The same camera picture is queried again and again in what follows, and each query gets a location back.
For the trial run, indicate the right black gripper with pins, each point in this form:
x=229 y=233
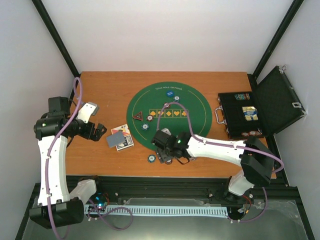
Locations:
x=162 y=156

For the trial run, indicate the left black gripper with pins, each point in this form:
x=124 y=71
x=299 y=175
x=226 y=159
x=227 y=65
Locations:
x=98 y=134

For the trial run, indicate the blue poker chip stack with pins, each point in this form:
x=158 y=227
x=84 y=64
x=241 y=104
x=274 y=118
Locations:
x=151 y=158

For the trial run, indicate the black red triangular dealer button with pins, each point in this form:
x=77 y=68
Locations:
x=138 y=116

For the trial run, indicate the dark red chips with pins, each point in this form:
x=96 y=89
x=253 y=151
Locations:
x=166 y=105
x=149 y=118

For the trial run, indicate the blue small blind button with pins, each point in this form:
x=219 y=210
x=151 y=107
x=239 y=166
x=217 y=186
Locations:
x=170 y=94

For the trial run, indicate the dark red poker chip stack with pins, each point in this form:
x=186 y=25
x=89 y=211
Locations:
x=168 y=162

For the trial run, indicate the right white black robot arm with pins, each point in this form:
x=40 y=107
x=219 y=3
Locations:
x=254 y=158

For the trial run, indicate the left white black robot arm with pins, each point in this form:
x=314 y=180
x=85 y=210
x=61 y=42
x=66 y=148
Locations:
x=56 y=205

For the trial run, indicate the grey playing card deck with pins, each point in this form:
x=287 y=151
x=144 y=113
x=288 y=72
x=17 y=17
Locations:
x=115 y=139

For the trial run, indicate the round green poker mat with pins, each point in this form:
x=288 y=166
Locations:
x=150 y=101

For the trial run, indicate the red white chips in case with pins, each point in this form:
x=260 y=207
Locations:
x=254 y=133

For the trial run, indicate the blue gold card deck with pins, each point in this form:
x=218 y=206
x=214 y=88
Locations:
x=250 y=113

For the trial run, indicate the multicolour chip row in case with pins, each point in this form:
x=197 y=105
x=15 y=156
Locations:
x=242 y=96

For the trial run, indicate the black poker case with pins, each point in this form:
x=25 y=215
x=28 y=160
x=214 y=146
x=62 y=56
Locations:
x=276 y=101

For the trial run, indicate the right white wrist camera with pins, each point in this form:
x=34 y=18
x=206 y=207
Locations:
x=166 y=130

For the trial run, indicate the light blue cable duct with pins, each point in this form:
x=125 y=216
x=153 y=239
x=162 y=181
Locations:
x=160 y=211

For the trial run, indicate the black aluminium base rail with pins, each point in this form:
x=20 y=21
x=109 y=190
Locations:
x=211 y=190

